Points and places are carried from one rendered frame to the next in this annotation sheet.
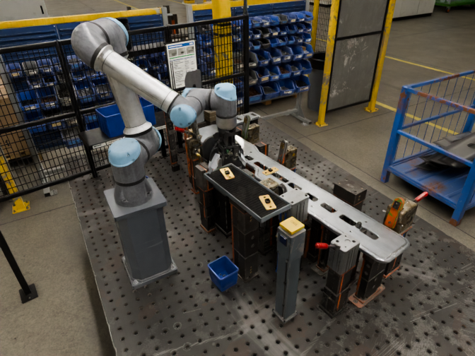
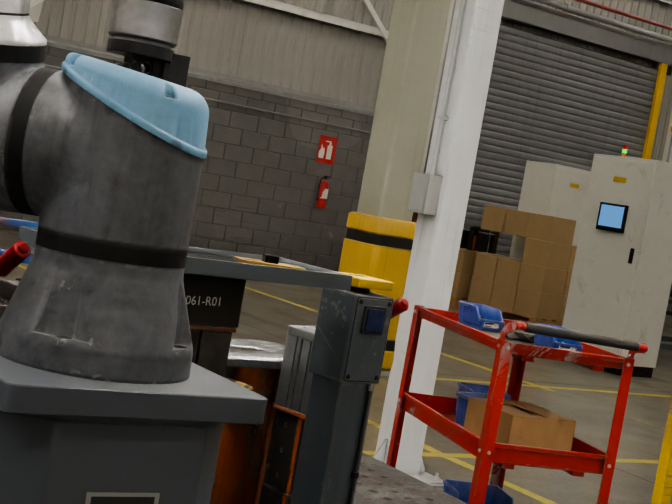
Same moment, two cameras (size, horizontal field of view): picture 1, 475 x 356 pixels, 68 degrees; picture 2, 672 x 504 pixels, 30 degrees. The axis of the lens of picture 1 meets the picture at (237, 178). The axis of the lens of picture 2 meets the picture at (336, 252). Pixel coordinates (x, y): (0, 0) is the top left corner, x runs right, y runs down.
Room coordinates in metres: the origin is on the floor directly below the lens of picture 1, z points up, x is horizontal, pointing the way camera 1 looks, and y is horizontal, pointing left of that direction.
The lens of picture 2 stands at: (1.09, 1.40, 1.27)
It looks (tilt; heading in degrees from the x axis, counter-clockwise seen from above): 3 degrees down; 264
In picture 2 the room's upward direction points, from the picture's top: 10 degrees clockwise
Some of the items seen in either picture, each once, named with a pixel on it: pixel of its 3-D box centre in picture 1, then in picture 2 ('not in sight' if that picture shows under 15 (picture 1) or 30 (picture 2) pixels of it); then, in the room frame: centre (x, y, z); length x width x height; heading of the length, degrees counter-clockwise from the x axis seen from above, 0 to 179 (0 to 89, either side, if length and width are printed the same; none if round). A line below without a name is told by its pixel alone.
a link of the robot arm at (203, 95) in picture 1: (197, 100); not in sight; (1.21, 0.14, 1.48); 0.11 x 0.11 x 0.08; 75
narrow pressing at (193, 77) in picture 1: (194, 98); not in sight; (2.09, 0.25, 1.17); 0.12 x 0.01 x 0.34; 125
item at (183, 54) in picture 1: (182, 64); not in sight; (2.38, 0.35, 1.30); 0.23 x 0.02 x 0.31; 125
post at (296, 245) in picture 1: (288, 274); (329, 460); (0.90, -0.18, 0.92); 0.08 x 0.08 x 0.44; 35
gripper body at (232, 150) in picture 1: (227, 141); (138, 102); (1.19, 0.03, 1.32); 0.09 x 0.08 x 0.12; 20
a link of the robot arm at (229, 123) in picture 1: (227, 121); (143, 26); (1.20, 0.03, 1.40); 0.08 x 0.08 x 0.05
